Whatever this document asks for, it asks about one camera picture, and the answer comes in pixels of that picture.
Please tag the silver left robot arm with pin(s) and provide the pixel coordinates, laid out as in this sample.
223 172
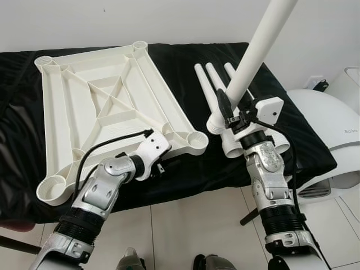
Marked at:
95 191

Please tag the white dome appliance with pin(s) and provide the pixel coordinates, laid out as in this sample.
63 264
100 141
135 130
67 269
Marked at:
320 112

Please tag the grey robot foot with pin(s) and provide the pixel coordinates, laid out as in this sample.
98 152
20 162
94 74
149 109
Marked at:
129 261
214 263

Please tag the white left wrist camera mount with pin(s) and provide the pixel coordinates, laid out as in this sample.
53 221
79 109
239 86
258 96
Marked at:
152 146

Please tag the grey right robot foot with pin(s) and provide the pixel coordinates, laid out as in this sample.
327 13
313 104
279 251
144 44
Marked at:
214 263

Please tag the black metal bed leg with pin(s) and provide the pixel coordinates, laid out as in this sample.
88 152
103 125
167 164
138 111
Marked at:
250 216
19 244

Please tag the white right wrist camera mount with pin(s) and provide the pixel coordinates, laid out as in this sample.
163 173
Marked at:
269 109

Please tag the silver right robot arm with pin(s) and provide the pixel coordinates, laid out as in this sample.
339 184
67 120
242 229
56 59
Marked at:
270 180

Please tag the white plastic table top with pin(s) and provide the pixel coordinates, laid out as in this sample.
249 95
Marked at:
84 95

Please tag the black padded bed cover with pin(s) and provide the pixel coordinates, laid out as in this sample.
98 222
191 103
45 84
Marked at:
180 174

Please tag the grey left robot foot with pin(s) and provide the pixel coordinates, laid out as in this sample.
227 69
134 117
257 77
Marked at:
129 261

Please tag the wall socket black plug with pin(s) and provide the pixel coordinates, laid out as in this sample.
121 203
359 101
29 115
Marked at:
320 84

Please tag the white plastic table leg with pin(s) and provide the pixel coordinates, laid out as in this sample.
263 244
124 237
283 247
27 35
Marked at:
205 84
215 76
259 45
229 67

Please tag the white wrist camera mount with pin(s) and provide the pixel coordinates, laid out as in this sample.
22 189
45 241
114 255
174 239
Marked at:
269 109
152 146

